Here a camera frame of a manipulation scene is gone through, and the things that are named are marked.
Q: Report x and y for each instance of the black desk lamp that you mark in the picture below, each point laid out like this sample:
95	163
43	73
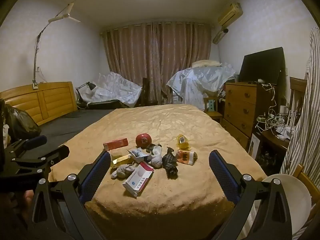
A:
91	86

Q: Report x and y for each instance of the light wooden chair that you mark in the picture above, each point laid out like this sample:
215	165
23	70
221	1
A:
308	180

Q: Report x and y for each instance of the gold box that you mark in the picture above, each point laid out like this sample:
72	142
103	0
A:
122	160

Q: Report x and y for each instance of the red apple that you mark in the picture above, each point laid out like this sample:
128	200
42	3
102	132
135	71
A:
143	140

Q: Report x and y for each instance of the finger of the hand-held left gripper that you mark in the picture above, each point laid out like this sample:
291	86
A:
58	153
35	142

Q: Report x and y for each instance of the small wooden chair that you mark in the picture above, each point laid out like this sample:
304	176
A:
215	115

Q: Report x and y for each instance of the white red medicine box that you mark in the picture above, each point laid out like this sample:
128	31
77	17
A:
137	180

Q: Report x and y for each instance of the white cardboard box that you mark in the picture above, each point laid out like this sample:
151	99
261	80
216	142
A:
254	145

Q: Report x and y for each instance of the grey sock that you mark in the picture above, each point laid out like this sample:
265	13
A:
121	171

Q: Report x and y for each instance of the brown highback chair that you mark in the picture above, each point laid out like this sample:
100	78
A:
297	87

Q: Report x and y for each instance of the white sock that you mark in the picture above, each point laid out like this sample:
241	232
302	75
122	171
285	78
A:
156	161

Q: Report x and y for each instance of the red flat box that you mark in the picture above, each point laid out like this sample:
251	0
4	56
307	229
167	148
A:
116	143

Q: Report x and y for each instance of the dark plaid cloth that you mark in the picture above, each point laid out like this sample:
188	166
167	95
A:
170	163

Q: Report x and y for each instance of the beige air conditioner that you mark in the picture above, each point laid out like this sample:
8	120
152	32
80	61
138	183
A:
230	13

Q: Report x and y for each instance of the yellow snack packet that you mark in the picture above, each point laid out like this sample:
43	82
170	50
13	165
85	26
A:
183	142

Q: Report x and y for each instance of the black television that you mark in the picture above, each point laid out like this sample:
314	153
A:
262	66

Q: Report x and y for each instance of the cream pillow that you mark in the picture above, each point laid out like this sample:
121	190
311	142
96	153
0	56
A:
206	63

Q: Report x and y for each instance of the brown curtain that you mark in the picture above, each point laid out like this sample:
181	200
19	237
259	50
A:
155	60

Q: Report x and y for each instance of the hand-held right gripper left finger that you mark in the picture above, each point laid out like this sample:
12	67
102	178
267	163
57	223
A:
96	177

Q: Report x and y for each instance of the white switch box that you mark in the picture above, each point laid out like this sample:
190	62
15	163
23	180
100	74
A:
35	85

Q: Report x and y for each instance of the clear plastic sheet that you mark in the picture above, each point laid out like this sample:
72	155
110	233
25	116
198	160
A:
200	80
112	87

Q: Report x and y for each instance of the black packet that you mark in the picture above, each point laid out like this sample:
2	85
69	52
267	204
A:
150	148

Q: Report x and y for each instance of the white router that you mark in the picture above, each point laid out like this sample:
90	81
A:
291	120

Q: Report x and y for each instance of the white foil pouch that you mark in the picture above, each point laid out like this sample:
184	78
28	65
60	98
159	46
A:
137	155

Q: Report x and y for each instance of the orange white packet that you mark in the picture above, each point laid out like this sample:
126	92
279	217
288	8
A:
186	158

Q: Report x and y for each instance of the dark side table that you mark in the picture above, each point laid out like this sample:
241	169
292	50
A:
275	142

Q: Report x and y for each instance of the white plastic bucket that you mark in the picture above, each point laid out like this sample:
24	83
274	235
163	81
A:
295	200

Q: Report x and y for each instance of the striped cloth cover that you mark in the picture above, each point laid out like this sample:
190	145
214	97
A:
307	100

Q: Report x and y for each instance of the teal card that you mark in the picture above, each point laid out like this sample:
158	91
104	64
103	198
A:
211	105

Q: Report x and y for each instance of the white ceiling fan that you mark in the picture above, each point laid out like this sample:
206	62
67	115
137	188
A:
62	16

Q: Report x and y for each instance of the beige wall pipe cover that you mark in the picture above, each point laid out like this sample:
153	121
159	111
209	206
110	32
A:
218	37

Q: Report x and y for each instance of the wooden headboard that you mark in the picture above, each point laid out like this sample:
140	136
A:
50	97

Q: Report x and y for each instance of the wooden dresser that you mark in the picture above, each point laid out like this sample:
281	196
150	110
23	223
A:
241	105

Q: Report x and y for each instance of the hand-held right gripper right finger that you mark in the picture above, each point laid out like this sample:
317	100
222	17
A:
223	177

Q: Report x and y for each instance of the black plastic bag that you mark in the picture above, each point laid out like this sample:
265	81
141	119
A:
20	122

